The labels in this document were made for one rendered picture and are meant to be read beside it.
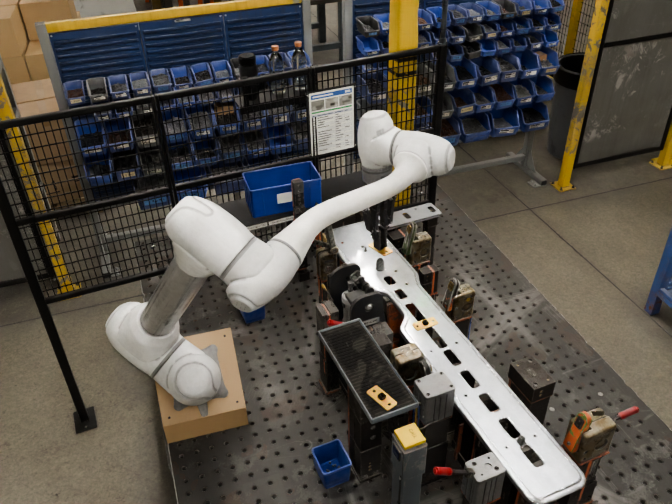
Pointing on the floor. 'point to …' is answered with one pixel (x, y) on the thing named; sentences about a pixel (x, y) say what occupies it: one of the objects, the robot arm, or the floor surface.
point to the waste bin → (563, 101)
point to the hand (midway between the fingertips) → (379, 237)
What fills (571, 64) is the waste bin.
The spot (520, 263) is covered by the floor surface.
